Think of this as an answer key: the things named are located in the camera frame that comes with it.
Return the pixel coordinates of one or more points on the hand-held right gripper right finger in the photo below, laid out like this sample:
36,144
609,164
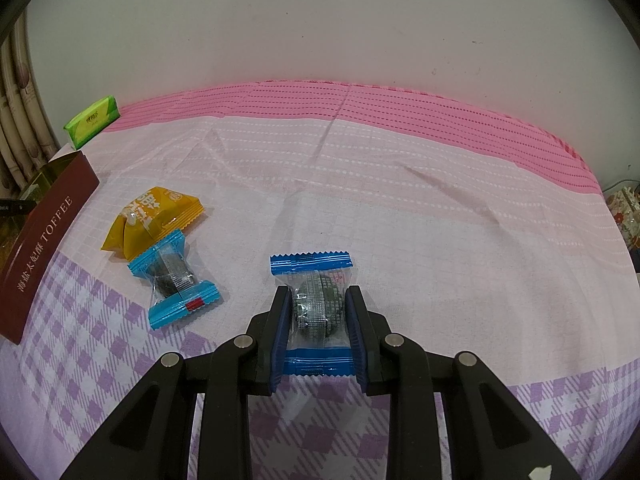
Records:
356,340

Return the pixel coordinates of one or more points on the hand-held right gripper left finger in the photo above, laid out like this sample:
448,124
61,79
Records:
280,345

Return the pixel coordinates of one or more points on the clear blue-ended candy packet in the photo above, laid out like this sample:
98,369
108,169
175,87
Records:
172,270
317,310

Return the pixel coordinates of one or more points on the maroon candy box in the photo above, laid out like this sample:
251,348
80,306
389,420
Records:
45,240

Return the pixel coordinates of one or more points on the pink purple checked bedsheet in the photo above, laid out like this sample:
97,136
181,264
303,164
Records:
400,185

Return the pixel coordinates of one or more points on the orange yellow snack packet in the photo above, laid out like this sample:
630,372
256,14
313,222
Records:
145,220

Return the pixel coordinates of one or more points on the green tissue pack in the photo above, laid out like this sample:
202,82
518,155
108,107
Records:
92,122

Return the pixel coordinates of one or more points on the beige patterned curtain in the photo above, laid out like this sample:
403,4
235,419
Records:
20,125

